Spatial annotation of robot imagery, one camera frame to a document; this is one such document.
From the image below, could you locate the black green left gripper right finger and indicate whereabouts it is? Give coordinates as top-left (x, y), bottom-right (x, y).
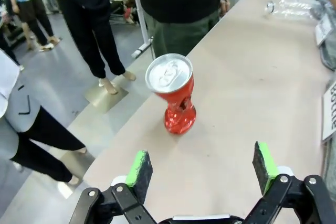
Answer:
top-left (244, 142), bottom-right (336, 224)

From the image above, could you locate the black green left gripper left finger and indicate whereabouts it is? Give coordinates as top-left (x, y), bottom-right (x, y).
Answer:
top-left (68, 150), bottom-right (158, 224)

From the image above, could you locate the crushed red soda can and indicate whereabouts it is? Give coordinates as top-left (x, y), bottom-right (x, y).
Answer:
top-left (145, 54), bottom-right (198, 135)

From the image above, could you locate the grey fabric bottle basket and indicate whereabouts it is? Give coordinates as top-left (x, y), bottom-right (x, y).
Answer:
top-left (321, 78), bottom-right (336, 192)

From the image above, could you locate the grey fabric plastic basket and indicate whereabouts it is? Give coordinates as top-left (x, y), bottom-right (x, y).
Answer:
top-left (311, 0), bottom-right (336, 71)

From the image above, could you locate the person's left hand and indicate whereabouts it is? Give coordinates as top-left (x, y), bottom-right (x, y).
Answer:
top-left (219, 0), bottom-right (231, 17)

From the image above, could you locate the white Bottle label card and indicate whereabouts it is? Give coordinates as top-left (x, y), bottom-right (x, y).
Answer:
top-left (321, 81), bottom-right (336, 141)

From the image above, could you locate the person in white coat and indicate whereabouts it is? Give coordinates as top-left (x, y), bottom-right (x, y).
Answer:
top-left (0, 49), bottom-right (88, 186)

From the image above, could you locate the white Plastic label card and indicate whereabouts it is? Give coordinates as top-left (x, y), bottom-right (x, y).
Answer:
top-left (314, 13), bottom-right (332, 47)

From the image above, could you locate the mannequin in black trousers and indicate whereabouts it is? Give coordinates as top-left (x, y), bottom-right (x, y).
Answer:
top-left (52, 0), bottom-right (137, 95)

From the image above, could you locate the large clear plastic bottle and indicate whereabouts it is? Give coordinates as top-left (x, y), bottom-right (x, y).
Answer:
top-left (264, 0), bottom-right (317, 22)

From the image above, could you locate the mannequin in blue patterned shirt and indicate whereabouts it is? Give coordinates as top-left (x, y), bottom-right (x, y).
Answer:
top-left (2, 0), bottom-right (63, 52)

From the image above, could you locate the gold mannequin base plate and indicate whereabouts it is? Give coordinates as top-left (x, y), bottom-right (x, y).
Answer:
top-left (85, 82), bottom-right (130, 114)

